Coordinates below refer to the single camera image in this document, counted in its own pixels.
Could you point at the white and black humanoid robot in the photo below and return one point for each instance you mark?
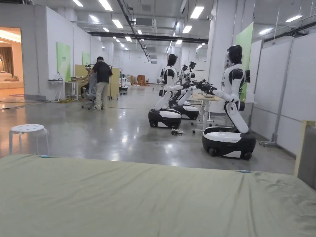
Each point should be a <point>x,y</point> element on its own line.
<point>188,108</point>
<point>166,98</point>
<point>232,111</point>

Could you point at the small white humanoid robot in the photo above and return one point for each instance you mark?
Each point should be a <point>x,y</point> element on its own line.
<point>123,85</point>

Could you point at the bed with pale green sheet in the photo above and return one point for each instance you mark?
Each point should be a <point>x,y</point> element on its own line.
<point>138,202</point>

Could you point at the white desk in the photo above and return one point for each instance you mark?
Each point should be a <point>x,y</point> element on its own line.
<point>61,85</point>

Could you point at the grey padded headboard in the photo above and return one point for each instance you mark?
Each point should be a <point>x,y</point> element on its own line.
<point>308,153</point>

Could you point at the beige sofa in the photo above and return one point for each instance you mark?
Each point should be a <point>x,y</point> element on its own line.
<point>8,80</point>

